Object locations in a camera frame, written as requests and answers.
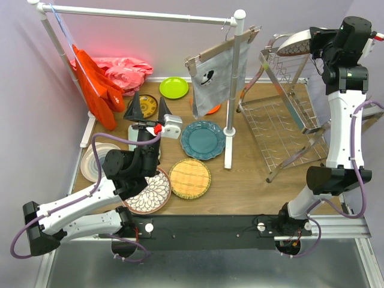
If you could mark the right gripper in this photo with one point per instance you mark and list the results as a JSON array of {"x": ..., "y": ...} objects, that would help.
[{"x": 318, "y": 35}]

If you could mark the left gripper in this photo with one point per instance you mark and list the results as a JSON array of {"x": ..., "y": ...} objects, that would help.
[{"x": 134, "y": 113}]

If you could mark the large floral ceramic plate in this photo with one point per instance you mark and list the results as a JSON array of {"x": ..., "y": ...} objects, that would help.
[{"x": 297, "y": 44}]

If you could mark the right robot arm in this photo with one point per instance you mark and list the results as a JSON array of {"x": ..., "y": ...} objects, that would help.
[{"x": 346, "y": 87}]

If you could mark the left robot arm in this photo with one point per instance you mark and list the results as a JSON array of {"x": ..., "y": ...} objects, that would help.
[{"x": 122, "y": 175}]

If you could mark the metal dish rack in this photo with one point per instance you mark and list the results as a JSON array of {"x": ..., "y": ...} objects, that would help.
[{"x": 277, "y": 108}]

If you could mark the dark yellow patterned plate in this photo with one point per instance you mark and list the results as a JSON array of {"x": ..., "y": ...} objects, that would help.
[{"x": 148, "y": 105}]

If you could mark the light blue divided tray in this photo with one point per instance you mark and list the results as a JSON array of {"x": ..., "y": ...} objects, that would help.
[{"x": 133, "y": 135}]

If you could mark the lime green plate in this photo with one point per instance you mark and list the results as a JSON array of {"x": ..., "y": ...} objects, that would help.
[{"x": 173, "y": 88}]

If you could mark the pink plastic bag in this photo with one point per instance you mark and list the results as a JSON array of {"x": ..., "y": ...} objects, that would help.
[{"x": 127, "y": 73}]

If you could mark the orange garment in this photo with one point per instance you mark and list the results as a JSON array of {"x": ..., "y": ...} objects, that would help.
[{"x": 110, "y": 100}]

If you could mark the teal scalloped plate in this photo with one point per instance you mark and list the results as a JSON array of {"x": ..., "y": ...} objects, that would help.
[{"x": 203, "y": 140}]

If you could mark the orange plastic plate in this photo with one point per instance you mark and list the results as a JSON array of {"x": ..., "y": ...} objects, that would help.
[{"x": 215, "y": 109}]

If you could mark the grey panda towel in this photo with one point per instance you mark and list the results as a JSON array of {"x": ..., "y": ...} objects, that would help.
[{"x": 211, "y": 84}]

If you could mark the woven bamboo plate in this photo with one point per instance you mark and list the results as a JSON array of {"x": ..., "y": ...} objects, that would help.
[{"x": 190, "y": 179}]

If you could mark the white striped plate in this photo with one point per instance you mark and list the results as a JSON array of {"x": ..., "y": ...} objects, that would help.
[{"x": 88, "y": 166}]

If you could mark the brown rim floral plate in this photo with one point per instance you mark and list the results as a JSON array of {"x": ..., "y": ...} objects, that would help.
[{"x": 153, "y": 197}]

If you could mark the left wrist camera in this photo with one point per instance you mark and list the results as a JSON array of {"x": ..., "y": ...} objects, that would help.
[{"x": 171, "y": 126}]

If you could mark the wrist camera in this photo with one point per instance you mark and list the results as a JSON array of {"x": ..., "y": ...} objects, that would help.
[
  {"x": 368, "y": 48},
  {"x": 171, "y": 126}
]

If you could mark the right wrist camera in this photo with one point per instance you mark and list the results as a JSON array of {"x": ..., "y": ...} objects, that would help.
[{"x": 368, "y": 48}]

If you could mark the white clothes rack frame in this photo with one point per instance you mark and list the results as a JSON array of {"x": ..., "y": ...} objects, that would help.
[{"x": 236, "y": 21}]

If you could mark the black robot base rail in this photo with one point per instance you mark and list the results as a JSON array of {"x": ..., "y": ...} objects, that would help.
[{"x": 216, "y": 232}]

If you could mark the blue wire hanger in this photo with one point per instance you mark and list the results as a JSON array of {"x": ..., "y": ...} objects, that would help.
[{"x": 71, "y": 44}]

